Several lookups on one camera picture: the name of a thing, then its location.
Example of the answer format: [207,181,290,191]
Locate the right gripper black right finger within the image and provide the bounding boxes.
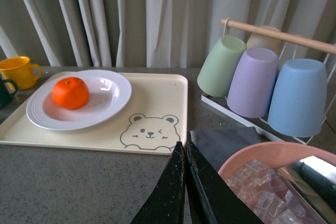
[186,141,262,223]

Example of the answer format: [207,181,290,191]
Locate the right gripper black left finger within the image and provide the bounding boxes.
[131,142,186,223]

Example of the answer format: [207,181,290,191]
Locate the orange mandarin fruit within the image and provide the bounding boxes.
[51,77,90,110]

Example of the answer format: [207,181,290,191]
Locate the clear fake ice cubes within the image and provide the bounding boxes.
[225,159,315,223]

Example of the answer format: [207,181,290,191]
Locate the grey blue cloth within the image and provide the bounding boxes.
[190,127,262,171]

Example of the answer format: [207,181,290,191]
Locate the pink bowl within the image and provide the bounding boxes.
[217,141,336,224]

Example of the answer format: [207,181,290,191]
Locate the cream bear tray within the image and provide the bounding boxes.
[1,73,188,155]

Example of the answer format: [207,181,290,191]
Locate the metal tongs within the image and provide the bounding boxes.
[277,156,335,223]

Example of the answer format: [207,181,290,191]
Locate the purple cup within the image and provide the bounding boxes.
[227,47,279,118]

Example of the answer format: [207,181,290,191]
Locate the blue cup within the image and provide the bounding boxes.
[268,59,327,137]

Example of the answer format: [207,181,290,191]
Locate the light green cup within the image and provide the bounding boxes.
[197,35,247,98]

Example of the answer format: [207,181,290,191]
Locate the beige cup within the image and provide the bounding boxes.
[246,33,282,55]

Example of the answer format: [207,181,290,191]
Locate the dark green mug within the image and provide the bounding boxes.
[1,75,18,109]

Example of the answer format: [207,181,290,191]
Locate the grey white curtain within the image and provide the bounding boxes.
[1,0,335,68]

